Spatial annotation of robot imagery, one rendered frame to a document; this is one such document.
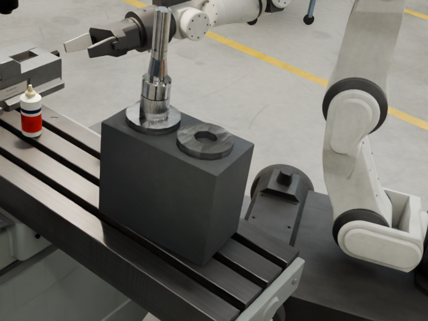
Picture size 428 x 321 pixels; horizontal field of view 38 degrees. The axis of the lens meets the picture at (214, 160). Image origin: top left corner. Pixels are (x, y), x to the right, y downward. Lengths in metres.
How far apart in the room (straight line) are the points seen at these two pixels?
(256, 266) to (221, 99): 2.48
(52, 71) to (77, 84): 2.03
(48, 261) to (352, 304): 0.72
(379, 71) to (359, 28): 0.11
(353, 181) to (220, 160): 0.64
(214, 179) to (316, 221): 0.90
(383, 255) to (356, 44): 0.53
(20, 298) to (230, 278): 0.52
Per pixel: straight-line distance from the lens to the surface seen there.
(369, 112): 1.36
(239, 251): 1.06
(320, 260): 1.65
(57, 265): 1.39
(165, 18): 0.91
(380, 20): 1.32
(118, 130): 0.98
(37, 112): 1.27
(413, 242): 1.56
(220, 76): 3.72
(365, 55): 1.36
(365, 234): 1.54
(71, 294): 1.51
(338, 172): 1.50
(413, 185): 3.14
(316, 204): 1.83
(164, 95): 0.96
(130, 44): 1.28
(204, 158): 0.92
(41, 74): 1.43
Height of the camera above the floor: 1.65
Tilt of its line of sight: 34 degrees down
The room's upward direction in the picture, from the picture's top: 9 degrees clockwise
